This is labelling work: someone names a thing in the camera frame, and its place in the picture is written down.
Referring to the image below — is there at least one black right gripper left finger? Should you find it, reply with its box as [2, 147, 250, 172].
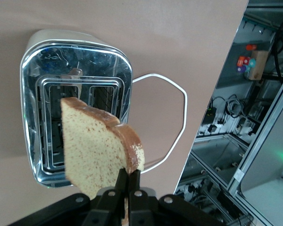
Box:
[8, 168, 130, 226]

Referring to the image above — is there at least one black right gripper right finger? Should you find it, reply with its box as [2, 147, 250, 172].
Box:
[128, 169, 227, 226]

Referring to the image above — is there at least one slice of brown bread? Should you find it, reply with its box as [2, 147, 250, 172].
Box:
[60, 97, 146, 224]

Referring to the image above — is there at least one cream and chrome toaster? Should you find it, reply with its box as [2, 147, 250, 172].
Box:
[20, 29, 133, 189]

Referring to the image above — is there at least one wooden block with coloured pegs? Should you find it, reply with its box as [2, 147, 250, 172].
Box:
[237, 44, 270, 81]

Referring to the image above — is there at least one white toaster power cable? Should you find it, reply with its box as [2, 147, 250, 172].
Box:
[131, 73, 188, 175]

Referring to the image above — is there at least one aluminium profile frame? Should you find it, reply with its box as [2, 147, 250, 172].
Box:
[174, 0, 283, 226]

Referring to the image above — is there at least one grey coiled cable bundle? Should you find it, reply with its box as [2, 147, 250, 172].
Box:
[224, 96, 243, 120]

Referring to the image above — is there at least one thick black hanging cable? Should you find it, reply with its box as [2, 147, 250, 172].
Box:
[273, 20, 283, 80]

